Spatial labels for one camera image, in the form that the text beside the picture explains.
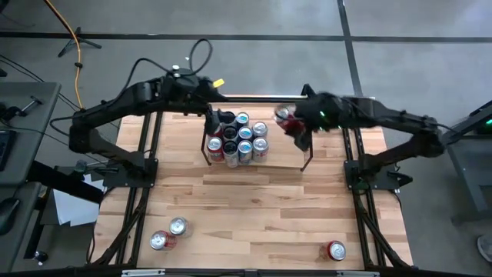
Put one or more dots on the red Coca-Cola can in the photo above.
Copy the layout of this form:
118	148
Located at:
286	119
336	250
163	240

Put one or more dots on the white paper sheets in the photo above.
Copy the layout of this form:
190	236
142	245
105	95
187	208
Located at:
73	207

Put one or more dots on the black metal tool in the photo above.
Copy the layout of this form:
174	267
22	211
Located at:
28	104

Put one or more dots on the black station frame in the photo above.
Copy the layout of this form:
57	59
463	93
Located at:
265	99

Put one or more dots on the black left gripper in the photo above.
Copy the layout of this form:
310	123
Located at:
200	98

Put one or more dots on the black caster wheel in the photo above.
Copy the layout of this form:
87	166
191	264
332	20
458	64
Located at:
39	256

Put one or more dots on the yellow paper tag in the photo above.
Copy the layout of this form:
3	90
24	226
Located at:
218	82

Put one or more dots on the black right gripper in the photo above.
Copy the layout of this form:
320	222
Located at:
323	111

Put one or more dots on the black computer mouse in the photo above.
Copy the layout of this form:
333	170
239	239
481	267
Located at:
7	213

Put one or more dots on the silver aluminium profile piece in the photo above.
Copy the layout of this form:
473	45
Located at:
357	274
143	272

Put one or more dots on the person's foot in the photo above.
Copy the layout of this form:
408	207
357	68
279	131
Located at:
486	248

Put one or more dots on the blue silver Red Bull can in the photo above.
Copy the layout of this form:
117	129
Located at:
245	133
242	118
245	148

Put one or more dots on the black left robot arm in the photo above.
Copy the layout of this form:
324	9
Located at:
115	104

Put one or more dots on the black desk support beam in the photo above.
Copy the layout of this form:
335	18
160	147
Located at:
65	181

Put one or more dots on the black table clamp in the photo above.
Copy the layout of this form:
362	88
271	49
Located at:
307	90

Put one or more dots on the silver Diet Coke can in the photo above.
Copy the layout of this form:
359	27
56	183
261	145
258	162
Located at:
260	129
178	227
260	145

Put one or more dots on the black tripod stand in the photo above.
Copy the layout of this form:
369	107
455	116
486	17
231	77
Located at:
77	40

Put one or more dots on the dark grey side table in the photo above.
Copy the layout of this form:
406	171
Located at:
469	165

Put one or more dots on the dark grey desk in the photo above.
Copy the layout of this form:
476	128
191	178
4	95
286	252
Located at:
34	127

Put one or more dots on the black keyboard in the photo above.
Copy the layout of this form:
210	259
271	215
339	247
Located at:
5	148

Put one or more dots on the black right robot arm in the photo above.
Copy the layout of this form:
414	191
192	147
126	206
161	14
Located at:
403	119

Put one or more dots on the wooden shelf with black frame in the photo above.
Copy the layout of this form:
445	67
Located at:
284	157

